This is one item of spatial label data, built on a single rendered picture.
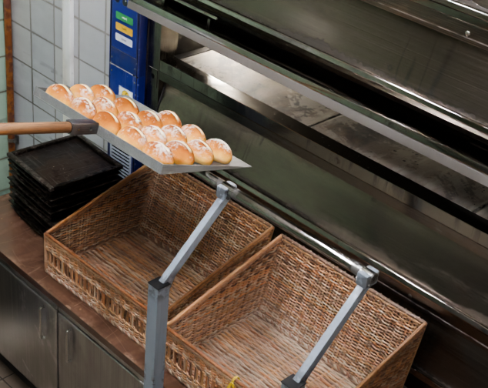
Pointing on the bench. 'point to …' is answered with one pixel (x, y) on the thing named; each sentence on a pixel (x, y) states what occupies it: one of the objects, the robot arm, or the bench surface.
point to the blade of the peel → (132, 145)
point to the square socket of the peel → (83, 126)
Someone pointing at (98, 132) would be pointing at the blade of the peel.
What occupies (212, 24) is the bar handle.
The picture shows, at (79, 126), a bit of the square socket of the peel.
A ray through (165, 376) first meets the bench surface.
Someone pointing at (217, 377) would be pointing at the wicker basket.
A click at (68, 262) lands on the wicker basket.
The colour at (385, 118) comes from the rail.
